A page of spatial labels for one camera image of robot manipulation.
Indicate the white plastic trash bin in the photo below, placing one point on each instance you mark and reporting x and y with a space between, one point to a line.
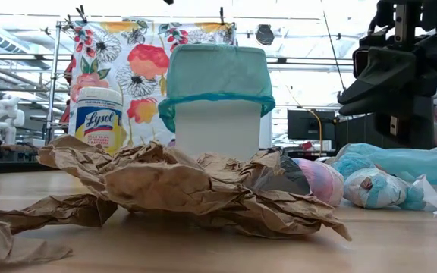
218 129

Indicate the white floral cloth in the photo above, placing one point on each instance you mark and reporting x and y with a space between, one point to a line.
146 57

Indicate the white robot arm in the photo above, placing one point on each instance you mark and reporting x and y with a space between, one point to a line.
8 113

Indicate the purple white wrapper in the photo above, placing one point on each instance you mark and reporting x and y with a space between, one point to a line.
321 182

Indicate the black computer monitor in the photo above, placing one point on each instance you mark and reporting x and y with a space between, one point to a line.
309 123

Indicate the white wrapper with brown mark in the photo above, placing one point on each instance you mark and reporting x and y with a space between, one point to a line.
374 189

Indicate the dark foil wrapper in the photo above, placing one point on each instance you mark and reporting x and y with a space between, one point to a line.
294 174

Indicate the black partition wall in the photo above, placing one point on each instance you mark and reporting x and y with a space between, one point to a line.
355 132

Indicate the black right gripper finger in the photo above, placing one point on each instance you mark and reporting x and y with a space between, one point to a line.
385 104
393 68

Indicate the yellow Lysol wipes canister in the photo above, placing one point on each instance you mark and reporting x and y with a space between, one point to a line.
97 121

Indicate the black cloth clip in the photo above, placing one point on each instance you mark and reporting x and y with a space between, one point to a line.
80 13
222 15

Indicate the brown packing paper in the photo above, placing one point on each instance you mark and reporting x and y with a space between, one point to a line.
173 186
32 216

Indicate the black aluminium table frame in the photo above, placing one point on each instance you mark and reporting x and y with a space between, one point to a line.
13 167

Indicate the round black hanging fixture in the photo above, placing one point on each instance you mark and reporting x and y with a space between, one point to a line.
265 35

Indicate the light blue trash bag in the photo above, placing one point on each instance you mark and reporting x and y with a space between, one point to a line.
412 163

